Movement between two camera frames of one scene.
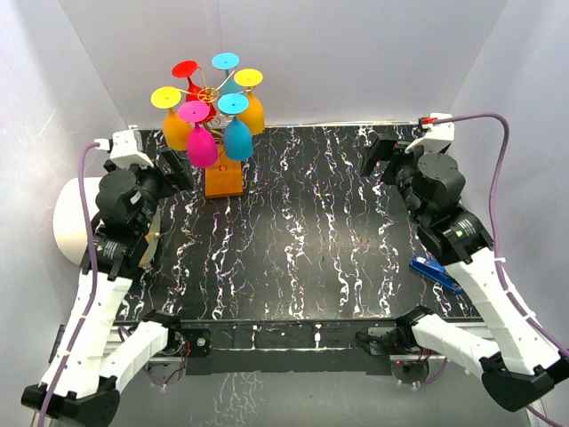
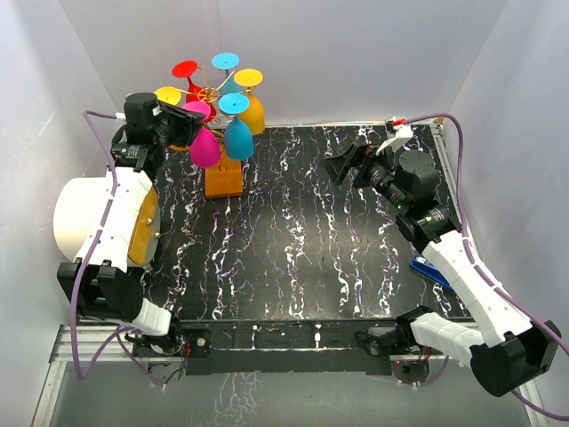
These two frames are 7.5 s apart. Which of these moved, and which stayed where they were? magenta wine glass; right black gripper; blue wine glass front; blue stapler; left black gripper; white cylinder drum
Moved: right black gripper; left black gripper
Stayed: white cylinder drum; blue wine glass front; magenta wine glass; blue stapler
